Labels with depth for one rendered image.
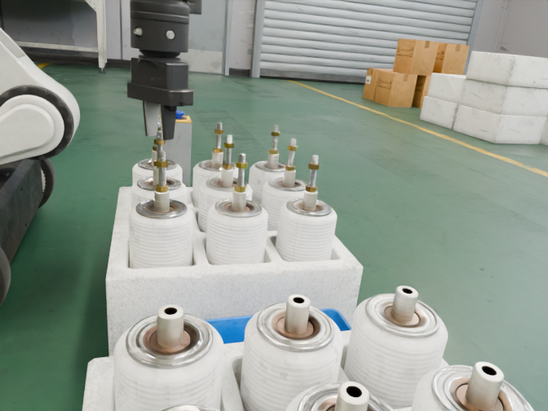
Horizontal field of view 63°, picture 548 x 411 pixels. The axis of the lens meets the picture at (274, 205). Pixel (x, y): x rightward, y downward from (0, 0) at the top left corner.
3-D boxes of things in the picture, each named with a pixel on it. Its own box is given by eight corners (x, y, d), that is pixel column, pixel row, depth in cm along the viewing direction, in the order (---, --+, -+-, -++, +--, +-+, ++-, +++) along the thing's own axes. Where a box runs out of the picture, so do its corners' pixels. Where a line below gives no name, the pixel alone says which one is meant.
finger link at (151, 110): (159, 134, 78) (160, 98, 75) (146, 137, 75) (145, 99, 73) (152, 133, 78) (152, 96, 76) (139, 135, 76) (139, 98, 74)
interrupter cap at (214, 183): (242, 179, 86) (243, 176, 86) (250, 193, 79) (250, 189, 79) (203, 179, 84) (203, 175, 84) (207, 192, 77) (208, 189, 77)
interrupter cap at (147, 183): (168, 177, 84) (168, 173, 83) (189, 189, 78) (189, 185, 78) (129, 182, 79) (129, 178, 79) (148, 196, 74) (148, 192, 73)
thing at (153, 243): (201, 304, 77) (205, 206, 71) (170, 335, 69) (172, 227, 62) (152, 289, 80) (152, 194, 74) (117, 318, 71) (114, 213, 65)
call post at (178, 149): (158, 248, 110) (159, 121, 99) (157, 236, 117) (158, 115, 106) (187, 247, 112) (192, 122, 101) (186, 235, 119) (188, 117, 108)
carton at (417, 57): (431, 76, 419) (439, 41, 409) (410, 74, 411) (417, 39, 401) (413, 72, 445) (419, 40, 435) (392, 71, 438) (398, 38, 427)
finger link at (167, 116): (159, 140, 74) (159, 102, 71) (173, 138, 76) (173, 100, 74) (166, 142, 73) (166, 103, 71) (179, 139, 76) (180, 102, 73)
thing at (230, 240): (217, 329, 71) (223, 223, 65) (195, 298, 79) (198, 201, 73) (269, 315, 76) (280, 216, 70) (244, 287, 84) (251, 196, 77)
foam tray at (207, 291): (109, 383, 68) (105, 279, 61) (121, 261, 103) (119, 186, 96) (347, 357, 78) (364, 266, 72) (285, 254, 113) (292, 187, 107)
